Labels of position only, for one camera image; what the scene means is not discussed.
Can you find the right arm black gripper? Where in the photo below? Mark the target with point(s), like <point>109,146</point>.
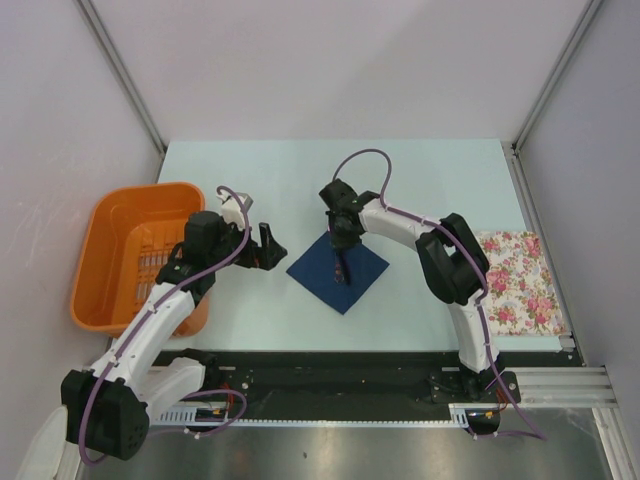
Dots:
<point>338,242</point>

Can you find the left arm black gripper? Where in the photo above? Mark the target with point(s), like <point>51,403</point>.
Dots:
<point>256,257</point>

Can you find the dark blue paper napkin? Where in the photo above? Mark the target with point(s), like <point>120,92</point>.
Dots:
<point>314,270</point>

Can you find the purple iridescent fork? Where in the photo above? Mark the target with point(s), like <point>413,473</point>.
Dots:
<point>337,270</point>

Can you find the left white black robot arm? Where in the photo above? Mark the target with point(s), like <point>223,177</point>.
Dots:
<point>109,405</point>

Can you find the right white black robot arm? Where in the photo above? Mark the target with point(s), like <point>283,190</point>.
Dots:
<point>455,269</point>

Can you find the orange plastic basket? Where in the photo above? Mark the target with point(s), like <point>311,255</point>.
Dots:
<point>130,235</point>

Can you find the floral cloth mat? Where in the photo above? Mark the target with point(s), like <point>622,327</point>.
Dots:
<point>522,299</point>

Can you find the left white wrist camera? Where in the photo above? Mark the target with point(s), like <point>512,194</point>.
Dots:
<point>232,210</point>

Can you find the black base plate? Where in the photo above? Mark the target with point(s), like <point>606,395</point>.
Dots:
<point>352,385</point>

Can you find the white slotted cable duct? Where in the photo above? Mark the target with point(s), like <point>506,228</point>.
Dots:
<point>202,418</point>

